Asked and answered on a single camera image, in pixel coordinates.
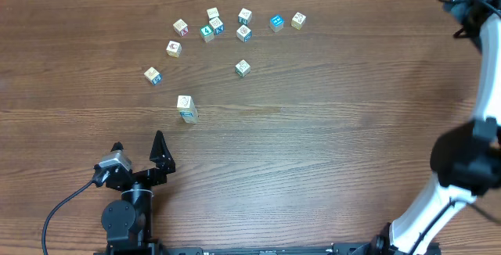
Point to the plain wooden block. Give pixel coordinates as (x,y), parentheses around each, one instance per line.
(212,13)

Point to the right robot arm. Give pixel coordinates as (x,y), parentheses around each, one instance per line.
(465,161)

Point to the wooden block yellow side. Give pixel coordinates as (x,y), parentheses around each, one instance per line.
(298,20)

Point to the wooden block blue X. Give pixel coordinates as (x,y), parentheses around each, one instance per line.
(217,25)

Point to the wooden block blue corner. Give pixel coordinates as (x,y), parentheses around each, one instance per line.
(153,76)

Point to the wooden block blue side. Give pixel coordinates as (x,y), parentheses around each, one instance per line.
(244,33)

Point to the blue top block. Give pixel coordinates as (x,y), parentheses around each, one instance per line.
(276,23)

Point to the wooden block blue base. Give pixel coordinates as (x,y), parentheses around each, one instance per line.
(188,112)

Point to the wooden block acorn picture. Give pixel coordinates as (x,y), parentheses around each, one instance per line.
(174,49)

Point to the wooden block green edge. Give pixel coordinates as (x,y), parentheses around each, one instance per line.
(243,68)

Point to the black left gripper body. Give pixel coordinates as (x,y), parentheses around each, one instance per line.
(145,177)

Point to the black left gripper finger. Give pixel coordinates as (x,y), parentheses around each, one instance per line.
(117,146)
(160,154)

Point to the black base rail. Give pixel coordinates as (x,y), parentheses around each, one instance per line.
(335,249)

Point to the green number 4 block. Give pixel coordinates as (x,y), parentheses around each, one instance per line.
(207,33)

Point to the green letter L block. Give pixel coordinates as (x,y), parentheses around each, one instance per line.
(190,118)

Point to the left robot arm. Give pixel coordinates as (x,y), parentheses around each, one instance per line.
(128,222)

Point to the wooden block red side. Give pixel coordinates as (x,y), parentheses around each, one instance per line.
(181,27)

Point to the wooden block teal side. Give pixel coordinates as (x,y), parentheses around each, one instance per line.
(244,17)

